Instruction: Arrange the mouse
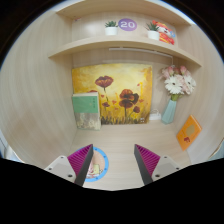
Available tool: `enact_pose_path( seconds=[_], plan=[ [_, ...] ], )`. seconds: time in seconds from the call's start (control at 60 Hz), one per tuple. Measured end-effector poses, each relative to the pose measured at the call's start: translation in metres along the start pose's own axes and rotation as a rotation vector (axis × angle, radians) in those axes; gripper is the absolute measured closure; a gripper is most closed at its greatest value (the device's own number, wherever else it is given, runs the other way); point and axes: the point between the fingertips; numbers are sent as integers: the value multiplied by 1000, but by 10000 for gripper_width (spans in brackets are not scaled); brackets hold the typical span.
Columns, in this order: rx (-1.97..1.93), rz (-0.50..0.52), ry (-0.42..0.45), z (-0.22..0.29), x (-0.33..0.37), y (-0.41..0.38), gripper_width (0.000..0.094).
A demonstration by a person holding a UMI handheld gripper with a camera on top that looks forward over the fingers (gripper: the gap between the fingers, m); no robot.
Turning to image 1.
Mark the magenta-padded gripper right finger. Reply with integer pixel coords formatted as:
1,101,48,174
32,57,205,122
134,144,182,186

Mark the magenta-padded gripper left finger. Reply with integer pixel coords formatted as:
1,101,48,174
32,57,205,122
44,143,95,187

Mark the round blue-rimmed cartoon mouse pad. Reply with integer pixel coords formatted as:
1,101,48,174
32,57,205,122
77,146,110,183

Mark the orange book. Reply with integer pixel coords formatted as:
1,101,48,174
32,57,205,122
175,114,203,152

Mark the white charger block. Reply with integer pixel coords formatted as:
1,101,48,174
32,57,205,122
148,109,163,122

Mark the teal faceted vase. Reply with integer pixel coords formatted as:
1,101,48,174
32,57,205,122
161,98,178,126

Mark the green and beige book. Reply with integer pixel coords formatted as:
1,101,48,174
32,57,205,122
71,92,102,131

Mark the pink and white flower bouquet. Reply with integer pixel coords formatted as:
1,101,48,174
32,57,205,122
161,64,197,102

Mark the yellow poppy flower painting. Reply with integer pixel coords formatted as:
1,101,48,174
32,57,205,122
71,63,154,126

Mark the white light bar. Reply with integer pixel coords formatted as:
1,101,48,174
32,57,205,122
108,47,174,59

